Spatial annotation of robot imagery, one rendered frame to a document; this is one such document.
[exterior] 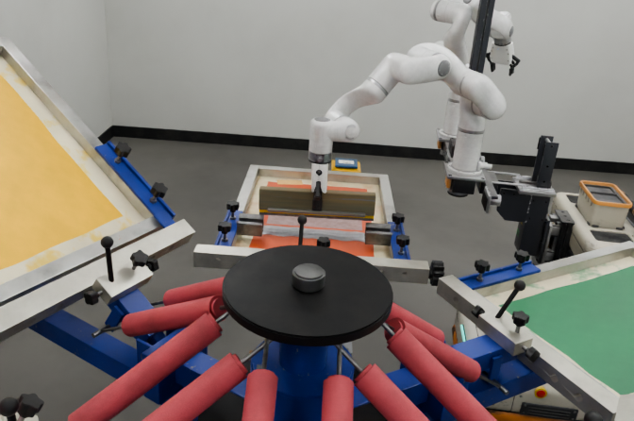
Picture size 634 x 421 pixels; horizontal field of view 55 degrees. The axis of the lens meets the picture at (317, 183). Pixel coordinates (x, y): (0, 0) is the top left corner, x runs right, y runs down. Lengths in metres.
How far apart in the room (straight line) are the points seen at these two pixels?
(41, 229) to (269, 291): 0.74
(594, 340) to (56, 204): 1.47
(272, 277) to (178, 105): 4.79
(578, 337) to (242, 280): 1.02
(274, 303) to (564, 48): 5.06
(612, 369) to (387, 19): 4.24
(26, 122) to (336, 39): 3.96
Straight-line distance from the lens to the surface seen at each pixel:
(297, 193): 1.97
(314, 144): 1.89
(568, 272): 2.13
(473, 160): 2.26
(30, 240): 1.63
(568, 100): 6.03
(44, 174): 1.78
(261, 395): 1.01
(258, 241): 2.03
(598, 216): 2.63
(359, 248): 2.03
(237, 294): 1.08
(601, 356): 1.78
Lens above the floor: 1.91
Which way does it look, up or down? 22 degrees down
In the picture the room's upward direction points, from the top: 4 degrees clockwise
